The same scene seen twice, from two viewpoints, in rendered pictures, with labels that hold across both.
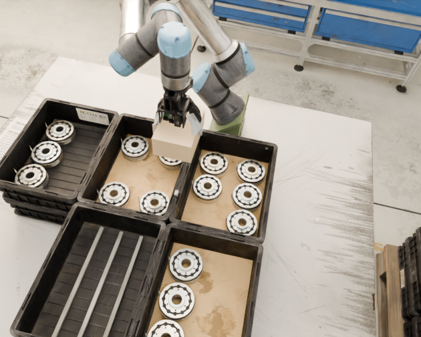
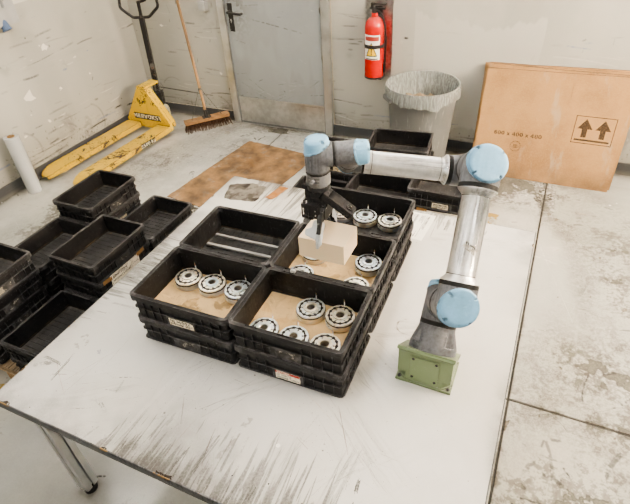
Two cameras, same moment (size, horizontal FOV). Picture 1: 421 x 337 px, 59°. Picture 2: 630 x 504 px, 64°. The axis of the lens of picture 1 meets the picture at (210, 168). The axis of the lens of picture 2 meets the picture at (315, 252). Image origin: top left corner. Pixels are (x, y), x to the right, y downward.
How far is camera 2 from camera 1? 1.65 m
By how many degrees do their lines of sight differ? 69
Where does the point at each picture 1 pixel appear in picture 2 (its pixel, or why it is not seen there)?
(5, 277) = not seen: hidden behind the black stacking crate
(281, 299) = (202, 386)
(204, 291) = (215, 304)
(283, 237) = (264, 402)
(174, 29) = (317, 137)
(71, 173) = not seen: hidden behind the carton
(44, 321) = (229, 231)
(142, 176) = (336, 272)
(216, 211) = (286, 318)
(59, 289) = (248, 235)
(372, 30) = not seen: outside the picture
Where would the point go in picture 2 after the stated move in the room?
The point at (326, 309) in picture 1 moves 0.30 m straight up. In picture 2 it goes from (176, 423) to (152, 361)
